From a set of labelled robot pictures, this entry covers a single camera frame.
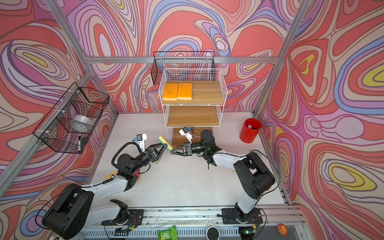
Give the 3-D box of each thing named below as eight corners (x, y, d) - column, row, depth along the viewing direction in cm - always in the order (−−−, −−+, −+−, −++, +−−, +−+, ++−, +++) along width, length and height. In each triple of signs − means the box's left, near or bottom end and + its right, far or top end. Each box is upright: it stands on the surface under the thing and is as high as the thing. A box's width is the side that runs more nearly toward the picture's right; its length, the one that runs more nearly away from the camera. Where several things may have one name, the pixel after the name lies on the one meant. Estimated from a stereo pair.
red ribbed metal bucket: (241, 143, 104) (247, 130, 93) (238, 131, 111) (243, 118, 100) (256, 143, 104) (263, 130, 93) (252, 131, 111) (258, 118, 100)
